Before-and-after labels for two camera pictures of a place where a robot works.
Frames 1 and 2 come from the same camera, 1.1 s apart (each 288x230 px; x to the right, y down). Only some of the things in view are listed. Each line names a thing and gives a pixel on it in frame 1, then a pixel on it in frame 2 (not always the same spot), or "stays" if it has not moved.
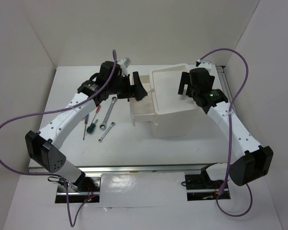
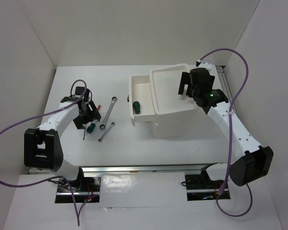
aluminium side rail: x=220 y=69 stays
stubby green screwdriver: x=90 y=129 stays
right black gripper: x=185 y=80 stays
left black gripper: x=129 y=90 to x=93 y=115
